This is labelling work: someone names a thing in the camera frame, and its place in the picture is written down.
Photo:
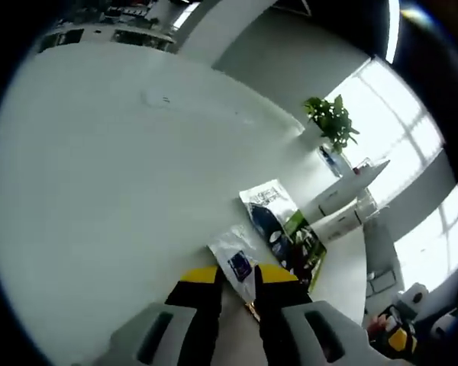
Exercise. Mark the green black skincare sachet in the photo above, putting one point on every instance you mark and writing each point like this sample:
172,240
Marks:
286,228

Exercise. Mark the gold foil skincare sachet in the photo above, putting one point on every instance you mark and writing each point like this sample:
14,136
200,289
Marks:
253,309

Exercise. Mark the small blue white packet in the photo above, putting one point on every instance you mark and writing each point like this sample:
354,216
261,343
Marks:
331,161

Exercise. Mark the long white office counter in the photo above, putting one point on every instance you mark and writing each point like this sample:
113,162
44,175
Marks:
110,36

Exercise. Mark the person's right hand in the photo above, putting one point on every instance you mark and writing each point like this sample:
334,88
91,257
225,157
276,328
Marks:
376,327

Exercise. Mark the potted green plant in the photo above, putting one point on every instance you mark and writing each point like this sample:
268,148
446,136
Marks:
332,122

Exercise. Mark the white skincare tube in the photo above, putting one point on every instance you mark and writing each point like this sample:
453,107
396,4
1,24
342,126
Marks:
347,188

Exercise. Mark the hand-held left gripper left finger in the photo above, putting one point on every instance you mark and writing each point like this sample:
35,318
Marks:
191,316

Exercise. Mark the long ceiling light strip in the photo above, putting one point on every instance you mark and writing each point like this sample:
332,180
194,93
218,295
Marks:
393,30

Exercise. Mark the wide bright window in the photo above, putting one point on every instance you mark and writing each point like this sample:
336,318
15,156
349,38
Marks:
389,126

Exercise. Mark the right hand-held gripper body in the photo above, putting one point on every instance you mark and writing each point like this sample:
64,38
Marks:
418,295

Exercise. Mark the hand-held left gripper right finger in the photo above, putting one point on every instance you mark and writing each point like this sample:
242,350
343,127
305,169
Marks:
286,316

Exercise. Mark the clear skincare sachet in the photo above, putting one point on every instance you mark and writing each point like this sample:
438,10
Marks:
233,251

